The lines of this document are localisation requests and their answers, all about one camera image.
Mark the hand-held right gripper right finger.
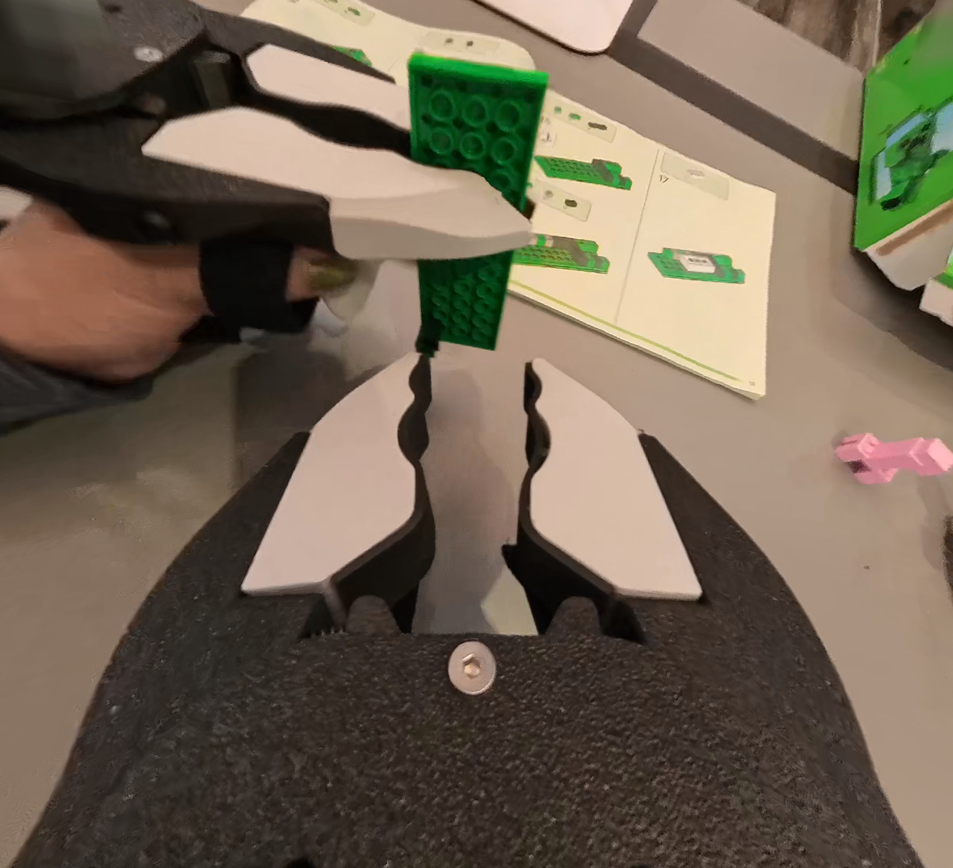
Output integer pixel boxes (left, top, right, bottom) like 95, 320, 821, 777
502, 359, 703, 634

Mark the green studded brick plate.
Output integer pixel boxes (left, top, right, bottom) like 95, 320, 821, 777
407, 51, 550, 360

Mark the pink brick pig figure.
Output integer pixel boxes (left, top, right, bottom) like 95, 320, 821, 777
835, 432, 953, 485

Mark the person's left hand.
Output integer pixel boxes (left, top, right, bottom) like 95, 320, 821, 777
0, 204, 358, 385

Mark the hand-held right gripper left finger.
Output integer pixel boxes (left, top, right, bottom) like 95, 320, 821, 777
242, 353, 438, 634

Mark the grey desk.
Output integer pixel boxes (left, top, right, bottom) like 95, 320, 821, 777
0, 0, 953, 757

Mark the green cardboard toy box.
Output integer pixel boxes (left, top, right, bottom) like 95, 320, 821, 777
852, 4, 953, 325

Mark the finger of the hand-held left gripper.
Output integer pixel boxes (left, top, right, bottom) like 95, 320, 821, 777
141, 107, 536, 262
244, 43, 414, 154

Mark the building instruction booklet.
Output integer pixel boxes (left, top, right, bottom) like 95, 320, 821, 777
240, 0, 777, 401

